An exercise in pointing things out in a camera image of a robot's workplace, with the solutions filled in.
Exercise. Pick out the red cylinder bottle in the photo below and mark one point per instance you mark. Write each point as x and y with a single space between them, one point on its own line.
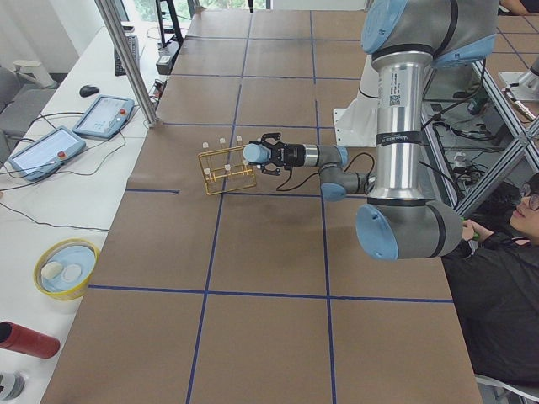
24 340

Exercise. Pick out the far teach pendant tablet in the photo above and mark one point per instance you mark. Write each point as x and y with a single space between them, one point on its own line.
105 117

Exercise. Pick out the teach pendant tablet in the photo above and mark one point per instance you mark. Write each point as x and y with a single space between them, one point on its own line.
45 156
105 117

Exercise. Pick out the yellow bowl with blue plate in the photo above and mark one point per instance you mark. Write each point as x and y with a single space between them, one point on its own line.
64 270

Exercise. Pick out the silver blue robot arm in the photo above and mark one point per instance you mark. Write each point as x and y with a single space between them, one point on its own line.
402 38

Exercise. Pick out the light blue plastic cup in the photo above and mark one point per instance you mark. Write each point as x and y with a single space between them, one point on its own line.
256 153

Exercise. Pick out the person in black jacket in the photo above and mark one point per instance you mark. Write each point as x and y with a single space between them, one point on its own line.
494 286

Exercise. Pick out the black computer mouse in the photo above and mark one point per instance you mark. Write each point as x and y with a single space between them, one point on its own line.
88 90

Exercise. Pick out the brown paper table cover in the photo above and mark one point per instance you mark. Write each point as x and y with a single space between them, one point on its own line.
256 296

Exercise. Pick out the near teach pendant tablet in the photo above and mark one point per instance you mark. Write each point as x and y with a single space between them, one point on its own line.
45 156

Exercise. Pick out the gold wire cup holder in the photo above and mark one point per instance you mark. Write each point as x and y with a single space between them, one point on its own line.
224 169

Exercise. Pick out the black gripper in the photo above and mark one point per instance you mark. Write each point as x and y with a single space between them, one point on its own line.
293 154

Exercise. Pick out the aluminium frame post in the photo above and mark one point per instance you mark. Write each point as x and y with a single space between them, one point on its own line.
112 22

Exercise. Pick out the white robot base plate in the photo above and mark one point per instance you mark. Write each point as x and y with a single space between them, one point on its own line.
356 126

